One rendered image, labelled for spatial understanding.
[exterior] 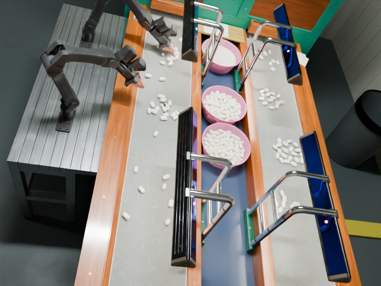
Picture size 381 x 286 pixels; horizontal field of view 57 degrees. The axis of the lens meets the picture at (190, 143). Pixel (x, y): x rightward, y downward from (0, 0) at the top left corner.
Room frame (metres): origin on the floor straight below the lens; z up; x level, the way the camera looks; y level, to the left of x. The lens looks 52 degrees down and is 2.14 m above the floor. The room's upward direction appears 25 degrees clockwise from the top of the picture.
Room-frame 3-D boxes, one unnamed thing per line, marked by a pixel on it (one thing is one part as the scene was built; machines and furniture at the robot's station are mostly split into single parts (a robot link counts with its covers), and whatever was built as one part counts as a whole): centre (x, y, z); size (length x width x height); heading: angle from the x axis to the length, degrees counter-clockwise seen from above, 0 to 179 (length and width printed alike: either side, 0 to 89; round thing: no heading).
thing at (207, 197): (0.71, -0.12, 0.90); 0.20 x 0.19 x 0.45; 19
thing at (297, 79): (1.79, -0.26, 1.08); 0.62 x 0.08 x 0.07; 19
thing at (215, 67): (1.86, 0.06, 0.72); 0.27 x 0.27 x 0.10
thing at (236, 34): (2.06, 0.14, 0.77); 0.33 x 0.15 x 0.01; 109
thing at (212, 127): (1.18, -0.17, 0.72); 0.27 x 0.27 x 0.10
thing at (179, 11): (2.00, 0.47, 0.83); 0.30 x 0.06 x 0.07; 109
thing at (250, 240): (0.84, -0.50, 0.90); 0.20 x 0.19 x 0.45; 19
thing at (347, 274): (0.87, -0.57, 1.08); 0.62 x 0.08 x 0.07; 19
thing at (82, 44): (1.54, 0.83, 0.71); 0.20 x 0.07 x 0.08; 20
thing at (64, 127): (0.98, 0.62, 0.71); 0.20 x 0.07 x 0.08; 20
